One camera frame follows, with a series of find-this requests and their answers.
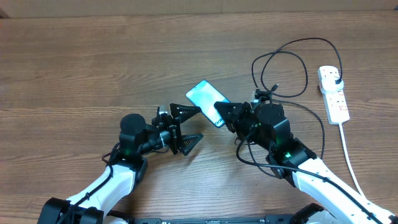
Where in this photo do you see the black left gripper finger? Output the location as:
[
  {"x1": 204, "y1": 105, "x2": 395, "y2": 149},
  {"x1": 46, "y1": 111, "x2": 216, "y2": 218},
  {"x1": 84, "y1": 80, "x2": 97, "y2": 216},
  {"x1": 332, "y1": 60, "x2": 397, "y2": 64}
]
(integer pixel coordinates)
[
  {"x1": 170, "y1": 103, "x2": 201, "y2": 123},
  {"x1": 182, "y1": 133, "x2": 203, "y2": 156}
]

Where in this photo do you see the smartphone with teal screen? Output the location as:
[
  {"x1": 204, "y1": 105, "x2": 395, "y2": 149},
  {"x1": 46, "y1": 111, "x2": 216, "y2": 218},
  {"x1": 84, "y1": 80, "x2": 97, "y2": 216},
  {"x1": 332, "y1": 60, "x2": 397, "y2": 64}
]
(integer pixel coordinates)
[{"x1": 185, "y1": 80, "x2": 229, "y2": 128}]

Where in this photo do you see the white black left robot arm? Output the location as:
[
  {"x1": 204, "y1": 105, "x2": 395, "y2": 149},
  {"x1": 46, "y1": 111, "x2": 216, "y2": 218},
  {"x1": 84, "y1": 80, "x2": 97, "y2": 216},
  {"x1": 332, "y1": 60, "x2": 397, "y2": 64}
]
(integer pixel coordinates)
[{"x1": 38, "y1": 103, "x2": 203, "y2": 223}]

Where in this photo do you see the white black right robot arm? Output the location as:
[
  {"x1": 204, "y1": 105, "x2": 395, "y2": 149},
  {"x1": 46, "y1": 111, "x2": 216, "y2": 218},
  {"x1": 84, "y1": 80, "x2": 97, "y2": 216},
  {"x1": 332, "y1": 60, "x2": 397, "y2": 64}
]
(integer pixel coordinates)
[{"x1": 214, "y1": 90, "x2": 397, "y2": 223}]

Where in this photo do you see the white charger plug adapter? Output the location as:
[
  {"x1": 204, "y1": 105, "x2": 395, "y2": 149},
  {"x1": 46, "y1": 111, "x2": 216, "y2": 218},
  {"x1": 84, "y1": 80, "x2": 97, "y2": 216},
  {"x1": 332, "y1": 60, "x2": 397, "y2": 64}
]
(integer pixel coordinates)
[{"x1": 319, "y1": 77, "x2": 344, "y2": 94}]

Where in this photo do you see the white power strip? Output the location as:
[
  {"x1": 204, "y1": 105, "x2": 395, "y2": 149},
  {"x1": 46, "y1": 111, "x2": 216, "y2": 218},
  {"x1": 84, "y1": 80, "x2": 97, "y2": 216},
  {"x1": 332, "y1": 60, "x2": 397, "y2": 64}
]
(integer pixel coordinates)
[{"x1": 317, "y1": 65, "x2": 350, "y2": 124}]

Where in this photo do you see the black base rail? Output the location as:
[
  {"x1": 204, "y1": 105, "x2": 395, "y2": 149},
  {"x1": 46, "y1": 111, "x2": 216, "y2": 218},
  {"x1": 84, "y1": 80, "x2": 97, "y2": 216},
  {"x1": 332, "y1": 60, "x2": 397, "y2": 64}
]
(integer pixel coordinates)
[{"x1": 105, "y1": 211, "x2": 312, "y2": 224}]

